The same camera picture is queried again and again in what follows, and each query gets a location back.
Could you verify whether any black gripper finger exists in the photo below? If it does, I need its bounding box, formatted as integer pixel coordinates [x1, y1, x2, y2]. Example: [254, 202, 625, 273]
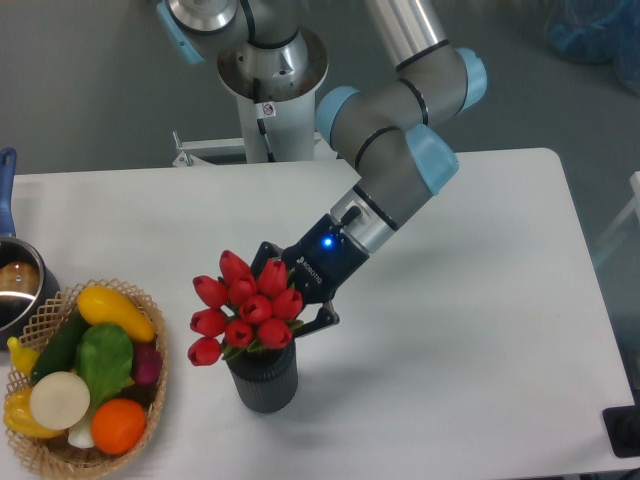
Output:
[293, 300, 340, 339]
[250, 241, 283, 274]

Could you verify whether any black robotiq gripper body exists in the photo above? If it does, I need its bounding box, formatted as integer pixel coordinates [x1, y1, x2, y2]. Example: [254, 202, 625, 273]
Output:
[281, 214, 369, 304]

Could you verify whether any red tulip bouquet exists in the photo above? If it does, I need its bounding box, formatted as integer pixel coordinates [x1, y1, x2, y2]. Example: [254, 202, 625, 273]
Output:
[187, 250, 304, 366]

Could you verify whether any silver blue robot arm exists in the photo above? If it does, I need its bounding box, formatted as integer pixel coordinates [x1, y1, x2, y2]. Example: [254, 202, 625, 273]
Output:
[157, 1, 487, 336]

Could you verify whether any dark grey ribbed vase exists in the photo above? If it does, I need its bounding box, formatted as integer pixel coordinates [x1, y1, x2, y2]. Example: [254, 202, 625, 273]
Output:
[227, 341, 298, 414]

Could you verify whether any purple red onion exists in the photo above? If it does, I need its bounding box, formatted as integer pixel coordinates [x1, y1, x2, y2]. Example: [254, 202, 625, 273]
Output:
[131, 343, 162, 385]

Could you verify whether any yellow squash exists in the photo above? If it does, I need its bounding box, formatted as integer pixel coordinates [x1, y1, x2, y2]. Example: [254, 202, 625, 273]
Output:
[76, 285, 156, 343]

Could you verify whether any green lettuce leaf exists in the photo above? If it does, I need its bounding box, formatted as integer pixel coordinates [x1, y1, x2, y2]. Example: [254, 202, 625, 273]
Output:
[75, 323, 133, 415]

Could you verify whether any woven wicker basket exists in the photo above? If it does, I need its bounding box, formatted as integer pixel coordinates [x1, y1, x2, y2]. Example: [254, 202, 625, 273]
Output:
[1, 279, 169, 479]

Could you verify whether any orange fruit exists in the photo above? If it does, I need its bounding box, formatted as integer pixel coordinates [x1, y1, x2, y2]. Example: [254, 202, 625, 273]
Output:
[91, 398, 146, 455]

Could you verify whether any green cucumber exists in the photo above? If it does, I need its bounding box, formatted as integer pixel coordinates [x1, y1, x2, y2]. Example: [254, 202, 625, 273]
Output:
[30, 311, 90, 384]

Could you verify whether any white round radish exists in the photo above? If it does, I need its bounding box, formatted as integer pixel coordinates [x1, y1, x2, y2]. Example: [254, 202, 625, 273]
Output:
[29, 371, 90, 430]

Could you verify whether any yellow banana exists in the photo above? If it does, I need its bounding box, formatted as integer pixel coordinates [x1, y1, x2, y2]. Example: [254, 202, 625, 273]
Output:
[7, 337, 40, 377]

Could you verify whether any yellow bell pepper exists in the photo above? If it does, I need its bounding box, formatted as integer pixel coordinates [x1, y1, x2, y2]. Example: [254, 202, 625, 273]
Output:
[3, 388, 65, 439]

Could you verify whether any black device at table edge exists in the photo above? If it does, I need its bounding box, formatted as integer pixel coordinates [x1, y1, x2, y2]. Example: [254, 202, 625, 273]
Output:
[602, 405, 639, 458]

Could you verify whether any blue plastic bag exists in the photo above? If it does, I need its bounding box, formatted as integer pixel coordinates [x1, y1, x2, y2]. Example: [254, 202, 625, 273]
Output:
[544, 1, 639, 94]

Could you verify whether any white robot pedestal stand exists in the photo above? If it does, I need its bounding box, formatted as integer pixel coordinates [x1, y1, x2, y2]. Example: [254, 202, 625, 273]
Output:
[172, 91, 336, 167]

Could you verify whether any blue handled saucepan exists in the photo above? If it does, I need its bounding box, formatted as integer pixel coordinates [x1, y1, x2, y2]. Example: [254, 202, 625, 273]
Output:
[1, 148, 59, 351]

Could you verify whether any white frame at right edge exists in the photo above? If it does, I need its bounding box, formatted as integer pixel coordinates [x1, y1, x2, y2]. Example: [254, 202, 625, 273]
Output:
[592, 171, 639, 268]

